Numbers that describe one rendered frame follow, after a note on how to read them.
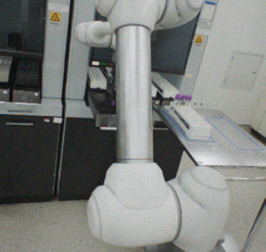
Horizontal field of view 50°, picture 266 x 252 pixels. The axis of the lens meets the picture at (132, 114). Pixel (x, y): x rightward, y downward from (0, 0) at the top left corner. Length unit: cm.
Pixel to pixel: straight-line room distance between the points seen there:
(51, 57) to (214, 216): 120
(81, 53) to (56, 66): 16
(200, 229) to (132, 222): 20
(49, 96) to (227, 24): 217
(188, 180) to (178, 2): 50
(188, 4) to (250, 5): 256
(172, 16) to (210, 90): 258
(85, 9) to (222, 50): 203
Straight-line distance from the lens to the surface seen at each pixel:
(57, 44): 165
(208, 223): 83
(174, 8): 90
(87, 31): 137
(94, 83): 175
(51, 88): 172
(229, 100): 365
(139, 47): 80
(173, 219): 77
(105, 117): 145
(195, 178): 80
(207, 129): 138
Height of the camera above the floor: 139
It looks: 23 degrees down
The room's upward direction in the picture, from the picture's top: 11 degrees clockwise
